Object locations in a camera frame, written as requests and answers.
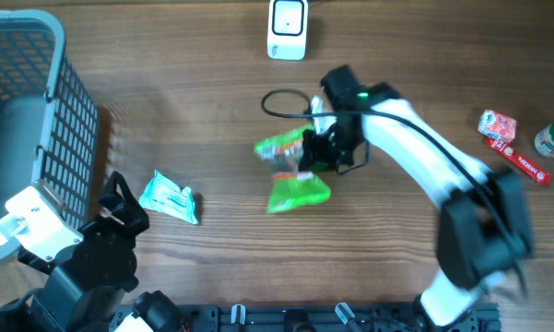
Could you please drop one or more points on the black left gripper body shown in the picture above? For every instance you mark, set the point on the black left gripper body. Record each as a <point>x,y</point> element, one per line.
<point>128,231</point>

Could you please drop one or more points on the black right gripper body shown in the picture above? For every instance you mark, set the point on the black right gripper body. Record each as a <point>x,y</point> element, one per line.
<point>343,144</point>

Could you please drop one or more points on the light blue small packet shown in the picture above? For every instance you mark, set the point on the light blue small packet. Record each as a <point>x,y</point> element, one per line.
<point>165,196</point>

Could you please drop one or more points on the green clear snack bag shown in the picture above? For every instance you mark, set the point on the green clear snack bag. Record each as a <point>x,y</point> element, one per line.
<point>292,188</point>

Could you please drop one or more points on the small red sauce sachet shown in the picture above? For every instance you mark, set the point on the small red sauce sachet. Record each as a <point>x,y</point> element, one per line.
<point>497,126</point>

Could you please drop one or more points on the red Nescafe coffee stick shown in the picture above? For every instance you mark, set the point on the red Nescafe coffee stick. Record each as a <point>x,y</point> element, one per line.
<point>519,160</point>

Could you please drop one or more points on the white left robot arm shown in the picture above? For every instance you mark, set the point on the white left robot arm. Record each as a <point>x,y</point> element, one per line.
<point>86,280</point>

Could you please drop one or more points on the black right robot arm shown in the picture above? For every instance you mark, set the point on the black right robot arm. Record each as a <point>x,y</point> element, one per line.
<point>484,229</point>

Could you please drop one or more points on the white barcode scanner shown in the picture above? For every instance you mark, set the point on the white barcode scanner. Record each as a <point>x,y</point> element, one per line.
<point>287,29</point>

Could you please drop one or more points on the grey plastic mesh basket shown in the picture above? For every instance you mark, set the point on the grey plastic mesh basket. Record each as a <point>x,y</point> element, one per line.
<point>49,124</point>

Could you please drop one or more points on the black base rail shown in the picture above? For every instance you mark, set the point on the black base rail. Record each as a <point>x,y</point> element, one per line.
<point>379,317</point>

